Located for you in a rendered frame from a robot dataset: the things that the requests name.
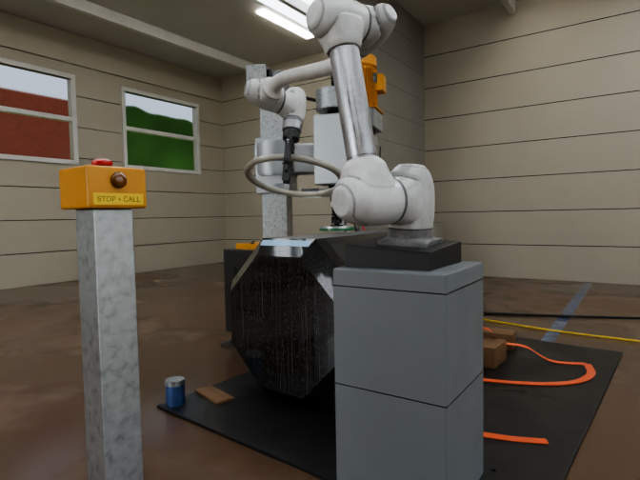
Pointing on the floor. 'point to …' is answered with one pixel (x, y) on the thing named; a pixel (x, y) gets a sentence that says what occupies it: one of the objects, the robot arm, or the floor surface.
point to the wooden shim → (214, 394)
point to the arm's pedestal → (409, 372)
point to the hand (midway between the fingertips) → (286, 174)
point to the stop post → (108, 315)
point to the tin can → (175, 391)
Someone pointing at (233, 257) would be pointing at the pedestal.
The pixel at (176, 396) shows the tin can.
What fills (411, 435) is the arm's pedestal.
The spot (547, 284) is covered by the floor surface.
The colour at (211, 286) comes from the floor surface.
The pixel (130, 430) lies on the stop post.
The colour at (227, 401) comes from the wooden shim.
